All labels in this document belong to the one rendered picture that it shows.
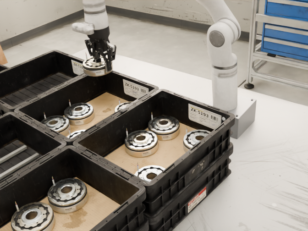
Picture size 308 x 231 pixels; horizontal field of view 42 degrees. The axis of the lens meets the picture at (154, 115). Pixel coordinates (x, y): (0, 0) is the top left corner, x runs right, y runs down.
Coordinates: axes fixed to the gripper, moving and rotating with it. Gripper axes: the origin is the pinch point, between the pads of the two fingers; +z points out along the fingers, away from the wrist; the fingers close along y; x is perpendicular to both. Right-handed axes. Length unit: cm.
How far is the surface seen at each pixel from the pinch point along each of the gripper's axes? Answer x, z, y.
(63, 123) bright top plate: 19.7, 13.7, 1.5
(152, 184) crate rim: 29, 8, -48
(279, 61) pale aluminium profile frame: -180, 73, 17
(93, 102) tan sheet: 1.0, 16.9, 7.9
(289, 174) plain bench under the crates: -20, 31, -62
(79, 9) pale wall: -215, 87, 296
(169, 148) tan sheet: 6.0, 17.5, -33.3
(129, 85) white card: -7.4, 9.8, -3.7
